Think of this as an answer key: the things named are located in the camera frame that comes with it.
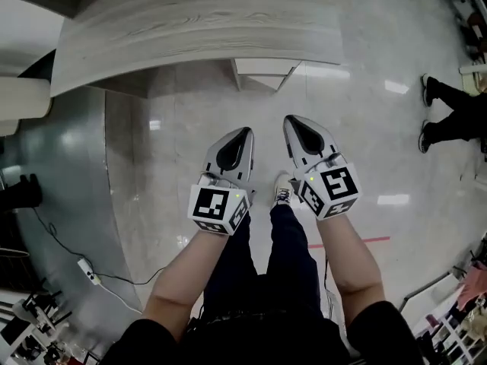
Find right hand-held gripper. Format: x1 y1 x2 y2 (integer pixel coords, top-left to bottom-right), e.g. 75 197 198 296
282 115 362 222

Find white power strip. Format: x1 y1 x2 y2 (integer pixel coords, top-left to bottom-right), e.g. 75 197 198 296
77 258 102 285

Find black stand base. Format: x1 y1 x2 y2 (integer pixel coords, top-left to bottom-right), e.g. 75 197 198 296
0 173 43 214

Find pink cloth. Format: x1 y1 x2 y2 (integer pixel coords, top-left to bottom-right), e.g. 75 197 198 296
455 262 487 312

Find grey wooden desk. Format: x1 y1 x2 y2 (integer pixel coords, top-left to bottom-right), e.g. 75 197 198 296
49 0 344 100

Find black floor cable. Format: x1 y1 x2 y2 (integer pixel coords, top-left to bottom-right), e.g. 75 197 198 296
31 206 169 287

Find white round table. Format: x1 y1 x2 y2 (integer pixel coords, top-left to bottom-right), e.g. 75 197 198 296
0 0 66 137

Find person's right forearm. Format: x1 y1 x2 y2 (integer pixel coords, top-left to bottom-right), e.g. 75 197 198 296
315 212 387 327

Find person's white shoe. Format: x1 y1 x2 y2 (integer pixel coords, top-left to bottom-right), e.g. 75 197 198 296
271 171 295 209

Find person's dark trousers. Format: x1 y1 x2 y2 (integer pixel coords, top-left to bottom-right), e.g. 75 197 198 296
201 202 326 321

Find red floor tape strip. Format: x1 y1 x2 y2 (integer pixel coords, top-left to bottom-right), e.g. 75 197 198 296
307 235 391 251

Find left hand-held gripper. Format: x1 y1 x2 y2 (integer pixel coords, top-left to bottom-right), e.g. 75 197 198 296
188 127 256 237

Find person's black t-shirt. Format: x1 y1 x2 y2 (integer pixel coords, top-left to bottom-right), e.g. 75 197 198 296
100 301 425 365

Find white drawer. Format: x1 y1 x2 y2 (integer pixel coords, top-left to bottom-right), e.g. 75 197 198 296
232 57 303 94

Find person's left forearm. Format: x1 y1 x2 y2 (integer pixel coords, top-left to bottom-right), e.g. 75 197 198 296
142 227 234 342

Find white floor cable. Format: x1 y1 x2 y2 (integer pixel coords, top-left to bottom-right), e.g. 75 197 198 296
96 277 144 316

